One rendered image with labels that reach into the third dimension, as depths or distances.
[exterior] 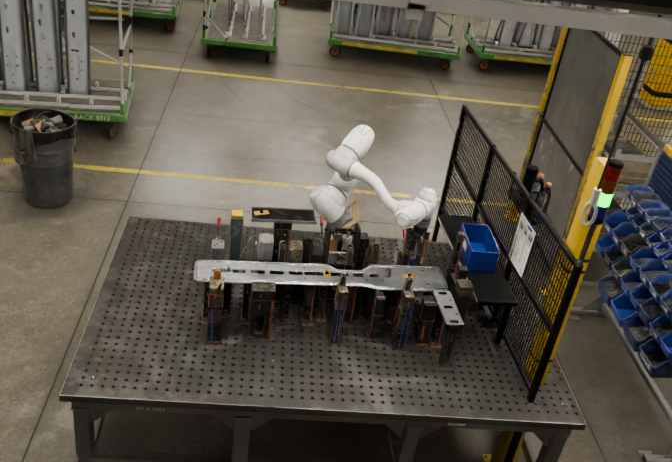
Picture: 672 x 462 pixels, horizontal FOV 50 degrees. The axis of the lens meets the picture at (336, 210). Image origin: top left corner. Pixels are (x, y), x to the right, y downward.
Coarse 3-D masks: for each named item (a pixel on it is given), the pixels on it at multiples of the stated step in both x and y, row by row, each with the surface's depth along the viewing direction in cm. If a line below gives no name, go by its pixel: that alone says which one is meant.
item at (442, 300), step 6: (438, 294) 388; (444, 294) 388; (450, 294) 389; (438, 300) 383; (444, 300) 384; (450, 300) 384; (438, 306) 379; (456, 306) 380; (444, 312) 374; (450, 312) 375; (456, 312) 376; (444, 318) 370; (450, 318) 371; (456, 318) 371; (450, 324) 366; (456, 324) 367; (462, 324) 368
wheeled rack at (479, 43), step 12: (468, 24) 1117; (468, 36) 1114; (480, 36) 1121; (492, 36) 1133; (468, 48) 1129; (480, 48) 1063; (492, 48) 1072; (504, 48) 1078; (516, 48) 1080; (528, 48) 1085; (552, 48) 1095; (504, 60) 1052; (516, 60) 1053; (528, 60) 1055; (540, 60) 1056; (552, 60) 1060
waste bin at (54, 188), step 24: (24, 120) 583; (48, 120) 579; (72, 120) 586; (24, 144) 557; (48, 144) 560; (72, 144) 579; (24, 168) 577; (48, 168) 573; (72, 168) 596; (24, 192) 595; (48, 192) 585; (72, 192) 606
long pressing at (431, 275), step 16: (208, 272) 378; (224, 272) 380; (288, 272) 387; (304, 272) 389; (320, 272) 392; (336, 272) 393; (352, 272) 395; (368, 272) 397; (384, 272) 399; (400, 272) 401; (416, 272) 403; (432, 272) 405; (384, 288) 387; (400, 288) 388; (416, 288) 390; (432, 288) 392
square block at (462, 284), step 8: (464, 280) 392; (456, 288) 392; (464, 288) 386; (472, 288) 387; (456, 296) 392; (464, 296) 390; (456, 304) 392; (464, 304) 393; (464, 312) 396; (456, 336) 404
